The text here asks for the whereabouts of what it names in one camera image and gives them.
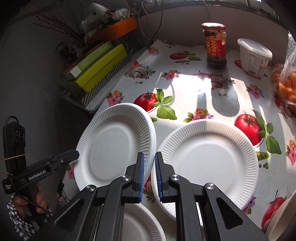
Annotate white foam plate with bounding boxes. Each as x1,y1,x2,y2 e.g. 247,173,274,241
74,103,157,190
158,119,259,210
122,204,166,241

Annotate checkered sleeve forearm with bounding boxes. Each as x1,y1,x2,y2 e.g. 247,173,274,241
7,196,52,240

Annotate person's left hand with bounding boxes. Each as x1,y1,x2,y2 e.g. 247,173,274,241
12,183,47,218

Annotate striped grey box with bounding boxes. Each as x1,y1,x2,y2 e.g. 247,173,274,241
81,57,132,108

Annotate green white box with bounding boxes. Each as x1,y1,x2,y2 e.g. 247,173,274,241
62,41,113,80

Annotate beige paper bowl upper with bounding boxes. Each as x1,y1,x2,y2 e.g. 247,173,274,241
265,191,295,240

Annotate floral tomato tablecloth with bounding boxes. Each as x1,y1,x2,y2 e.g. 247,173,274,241
59,39,296,241

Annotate dried twig branches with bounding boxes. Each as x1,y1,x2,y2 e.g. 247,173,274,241
33,2,85,45

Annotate orange tray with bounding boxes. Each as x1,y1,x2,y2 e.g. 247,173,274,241
86,16,138,44

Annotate white crumpled plastic bags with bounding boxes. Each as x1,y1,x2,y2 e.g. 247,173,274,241
79,3,131,42

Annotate bag of oranges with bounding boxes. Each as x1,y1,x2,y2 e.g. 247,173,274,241
272,32,295,118

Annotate white plastic tub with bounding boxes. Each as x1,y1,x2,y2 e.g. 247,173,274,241
237,38,273,78

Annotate red chili sauce jar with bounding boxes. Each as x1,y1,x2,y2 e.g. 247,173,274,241
201,22,227,69

